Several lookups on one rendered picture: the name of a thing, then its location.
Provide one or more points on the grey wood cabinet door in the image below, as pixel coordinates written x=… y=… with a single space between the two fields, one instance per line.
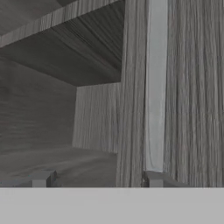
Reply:
x=195 y=87

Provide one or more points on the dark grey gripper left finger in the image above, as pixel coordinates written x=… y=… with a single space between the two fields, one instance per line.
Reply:
x=40 y=179

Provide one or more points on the grey wood open cabinet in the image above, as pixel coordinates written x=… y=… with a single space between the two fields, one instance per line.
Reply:
x=58 y=87

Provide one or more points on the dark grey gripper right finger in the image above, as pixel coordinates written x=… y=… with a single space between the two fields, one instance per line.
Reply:
x=154 y=180

